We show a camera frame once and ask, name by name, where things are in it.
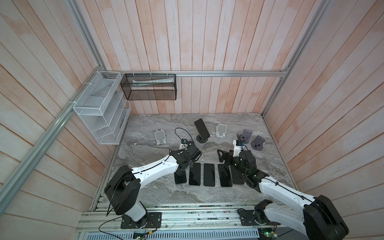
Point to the aluminium frame post right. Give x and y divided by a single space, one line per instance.
320 13

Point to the grey phone stand front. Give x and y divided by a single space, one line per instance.
245 137

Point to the grey stand under tilted phone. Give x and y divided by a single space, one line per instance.
202 138

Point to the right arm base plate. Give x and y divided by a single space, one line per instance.
253 218

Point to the white wire mesh shelf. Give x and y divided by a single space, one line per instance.
102 108

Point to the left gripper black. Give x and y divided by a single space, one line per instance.
191 164

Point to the aluminium frame rail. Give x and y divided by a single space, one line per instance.
229 73
22 172

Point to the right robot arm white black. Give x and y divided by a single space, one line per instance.
315 217

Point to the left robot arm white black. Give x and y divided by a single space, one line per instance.
123 189

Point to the white stand under back phone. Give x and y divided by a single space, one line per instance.
221 131

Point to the green circuit board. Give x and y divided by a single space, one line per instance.
266 234

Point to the white vented electronics box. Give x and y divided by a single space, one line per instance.
218 234

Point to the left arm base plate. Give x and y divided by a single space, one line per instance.
149 220

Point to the aluminium frame rail left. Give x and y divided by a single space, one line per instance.
22 172

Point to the black mesh basket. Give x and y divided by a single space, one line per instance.
149 87

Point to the white stand far left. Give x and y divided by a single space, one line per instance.
160 137

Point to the aluminium frame rail back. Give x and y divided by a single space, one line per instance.
229 73

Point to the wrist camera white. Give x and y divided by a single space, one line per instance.
183 143
238 147

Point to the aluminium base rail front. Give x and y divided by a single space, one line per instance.
186 216

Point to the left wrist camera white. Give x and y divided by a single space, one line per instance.
183 143

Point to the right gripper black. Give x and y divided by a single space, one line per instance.
225 153

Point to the black phone blue case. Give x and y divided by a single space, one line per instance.
180 179

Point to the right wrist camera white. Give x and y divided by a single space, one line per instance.
238 147

